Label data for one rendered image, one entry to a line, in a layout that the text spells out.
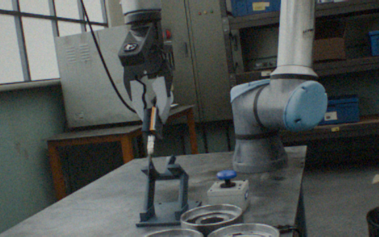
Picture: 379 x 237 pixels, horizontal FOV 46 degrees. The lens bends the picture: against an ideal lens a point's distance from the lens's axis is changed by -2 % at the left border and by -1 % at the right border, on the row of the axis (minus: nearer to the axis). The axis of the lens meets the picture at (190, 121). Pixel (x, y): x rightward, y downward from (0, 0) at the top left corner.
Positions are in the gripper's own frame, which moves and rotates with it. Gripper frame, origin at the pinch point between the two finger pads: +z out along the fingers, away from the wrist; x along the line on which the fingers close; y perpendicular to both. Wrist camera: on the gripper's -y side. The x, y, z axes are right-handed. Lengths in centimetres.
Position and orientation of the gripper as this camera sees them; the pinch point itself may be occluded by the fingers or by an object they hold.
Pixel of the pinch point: (152, 118)
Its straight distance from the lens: 88.1
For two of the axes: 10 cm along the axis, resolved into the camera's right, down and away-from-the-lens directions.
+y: 2.7, -1.4, 9.5
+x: -9.5, 1.0, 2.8
